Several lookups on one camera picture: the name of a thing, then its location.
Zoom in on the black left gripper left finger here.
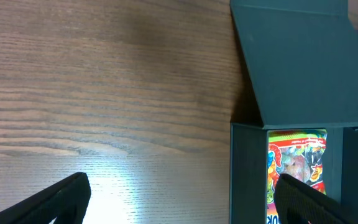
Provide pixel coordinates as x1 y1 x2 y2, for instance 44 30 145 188
0 172 91 224

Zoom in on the dark green gift box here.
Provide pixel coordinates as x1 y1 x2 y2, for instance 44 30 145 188
229 0 358 223

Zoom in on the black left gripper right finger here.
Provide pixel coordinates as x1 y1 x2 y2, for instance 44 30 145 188
273 174 356 224

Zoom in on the colourful gummy candy bag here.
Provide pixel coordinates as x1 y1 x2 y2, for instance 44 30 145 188
267 129 327 224

